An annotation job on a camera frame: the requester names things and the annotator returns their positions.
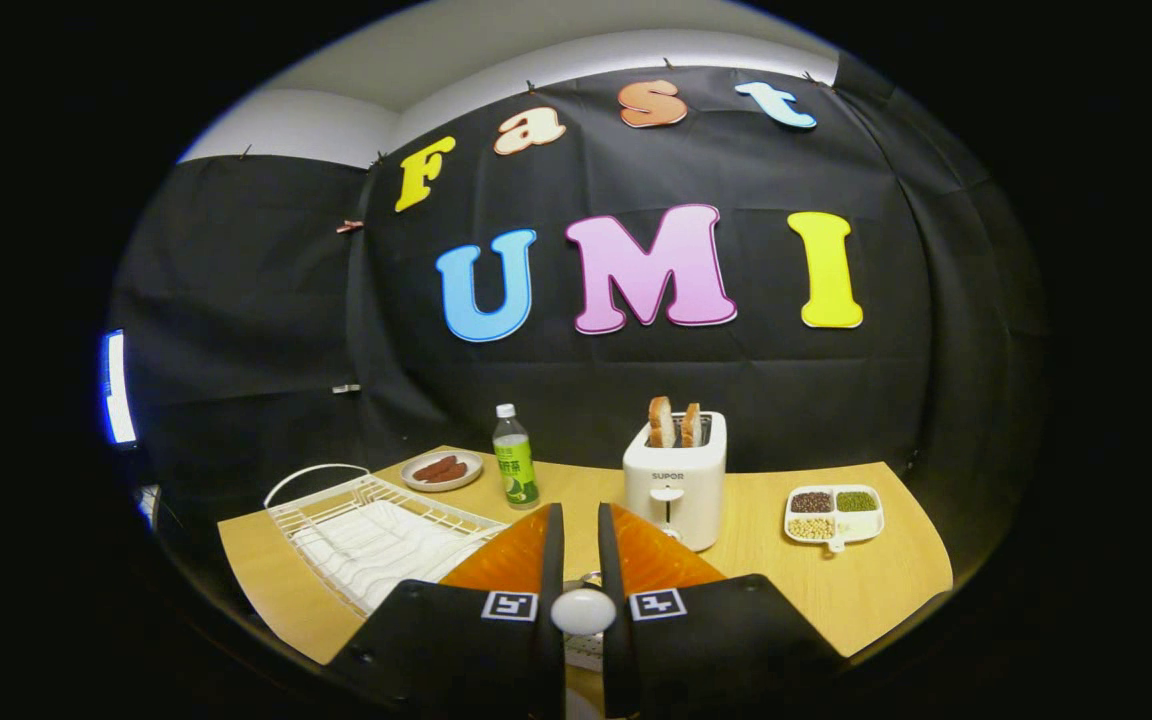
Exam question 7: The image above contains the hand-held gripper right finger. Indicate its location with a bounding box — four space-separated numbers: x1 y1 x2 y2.
596 502 847 719

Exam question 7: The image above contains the small grey saucer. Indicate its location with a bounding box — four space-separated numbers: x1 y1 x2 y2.
401 449 485 493

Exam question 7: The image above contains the white wire dish rack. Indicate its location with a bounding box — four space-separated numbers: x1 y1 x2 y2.
264 463 509 619

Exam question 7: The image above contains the bright monitor screen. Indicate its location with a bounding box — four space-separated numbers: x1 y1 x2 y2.
101 329 138 447

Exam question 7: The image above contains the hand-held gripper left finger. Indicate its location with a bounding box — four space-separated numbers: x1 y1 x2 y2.
321 502 567 719

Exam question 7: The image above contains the green label drink bottle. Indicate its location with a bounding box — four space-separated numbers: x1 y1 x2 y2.
492 403 541 510

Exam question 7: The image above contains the white toaster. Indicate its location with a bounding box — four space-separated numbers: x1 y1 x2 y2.
622 411 728 553

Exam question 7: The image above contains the black backdrop cloth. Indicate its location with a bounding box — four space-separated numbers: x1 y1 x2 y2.
106 65 1052 561

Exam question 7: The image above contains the white divided snack tray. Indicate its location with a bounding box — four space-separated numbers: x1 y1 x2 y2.
784 484 885 554

